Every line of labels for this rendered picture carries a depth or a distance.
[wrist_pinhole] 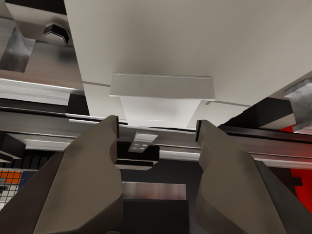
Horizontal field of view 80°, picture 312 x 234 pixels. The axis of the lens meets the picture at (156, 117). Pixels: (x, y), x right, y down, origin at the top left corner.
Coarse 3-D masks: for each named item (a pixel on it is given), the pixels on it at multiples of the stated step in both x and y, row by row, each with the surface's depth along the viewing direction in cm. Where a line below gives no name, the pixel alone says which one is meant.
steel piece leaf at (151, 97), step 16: (112, 80) 15; (128, 80) 15; (144, 80) 16; (160, 80) 16; (176, 80) 16; (192, 80) 16; (208, 80) 16; (112, 96) 15; (128, 96) 15; (144, 96) 15; (160, 96) 15; (176, 96) 15; (192, 96) 15; (208, 96) 15; (128, 112) 23; (144, 112) 23; (160, 112) 23; (176, 112) 23; (192, 112) 22
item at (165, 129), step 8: (72, 96) 26; (80, 96) 26; (72, 104) 25; (80, 104) 25; (72, 112) 25; (80, 112) 25; (88, 112) 25; (72, 120) 27; (80, 120) 27; (88, 120) 27; (96, 120) 27; (144, 128) 29; (152, 128) 29; (160, 128) 29; (168, 128) 30; (176, 128) 30
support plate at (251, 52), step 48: (96, 0) 10; (144, 0) 10; (192, 0) 10; (240, 0) 10; (288, 0) 10; (96, 48) 13; (144, 48) 13; (192, 48) 13; (240, 48) 13; (288, 48) 13; (96, 96) 20; (240, 96) 19
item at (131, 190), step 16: (128, 192) 24; (144, 192) 25; (160, 192) 25; (176, 192) 26; (128, 208) 23; (144, 208) 23; (160, 208) 24; (176, 208) 24; (128, 224) 22; (144, 224) 23; (160, 224) 23; (176, 224) 23
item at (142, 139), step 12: (144, 132) 31; (156, 132) 31; (120, 144) 44; (132, 144) 37; (144, 144) 37; (120, 156) 43; (132, 156) 44; (144, 156) 44; (156, 156) 45; (120, 168) 49; (132, 168) 48; (144, 168) 48
